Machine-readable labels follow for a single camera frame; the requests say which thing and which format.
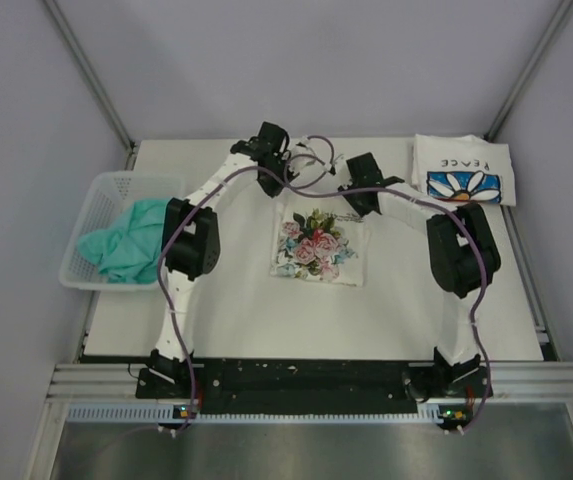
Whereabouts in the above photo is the white floral print t-shirt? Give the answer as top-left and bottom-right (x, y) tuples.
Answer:
(270, 194), (369, 287)

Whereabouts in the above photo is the teal t-shirt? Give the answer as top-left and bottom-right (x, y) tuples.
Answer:
(76, 198), (169, 285)

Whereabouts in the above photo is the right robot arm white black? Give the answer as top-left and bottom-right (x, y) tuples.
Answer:
(338, 153), (501, 396)

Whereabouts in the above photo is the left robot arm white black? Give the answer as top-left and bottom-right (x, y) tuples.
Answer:
(148, 122), (293, 397)

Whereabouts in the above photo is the folded white daisy t-shirt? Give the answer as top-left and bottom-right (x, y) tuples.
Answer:
(411, 135), (517, 207)

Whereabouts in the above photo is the white plastic laundry basket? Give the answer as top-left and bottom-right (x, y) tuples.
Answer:
(59, 171), (186, 292)

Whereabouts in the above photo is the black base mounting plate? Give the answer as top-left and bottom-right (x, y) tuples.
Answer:
(136, 354), (492, 415)

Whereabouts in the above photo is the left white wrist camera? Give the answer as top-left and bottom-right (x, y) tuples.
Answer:
(291, 137), (320, 165)

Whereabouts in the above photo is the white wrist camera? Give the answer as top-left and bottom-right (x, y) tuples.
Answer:
(291, 137), (320, 165)
(323, 154), (344, 176)

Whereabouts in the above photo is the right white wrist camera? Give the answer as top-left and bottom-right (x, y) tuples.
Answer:
(323, 154), (344, 176)

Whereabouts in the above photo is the right aluminium corner post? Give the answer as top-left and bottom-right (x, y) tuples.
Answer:
(483, 0), (573, 142)

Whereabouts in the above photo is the aluminium corner post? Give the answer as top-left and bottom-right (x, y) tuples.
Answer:
(39, 0), (135, 152)
(483, 0), (573, 142)

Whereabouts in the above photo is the left aluminium corner post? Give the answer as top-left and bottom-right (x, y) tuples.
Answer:
(39, 0), (135, 152)

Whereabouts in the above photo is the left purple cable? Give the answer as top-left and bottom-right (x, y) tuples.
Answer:
(156, 134), (337, 436)

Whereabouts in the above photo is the aluminium front frame rail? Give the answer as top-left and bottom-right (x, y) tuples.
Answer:
(46, 361), (573, 403)

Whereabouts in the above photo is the grey slotted cable duct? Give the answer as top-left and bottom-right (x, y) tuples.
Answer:
(66, 399), (444, 426)

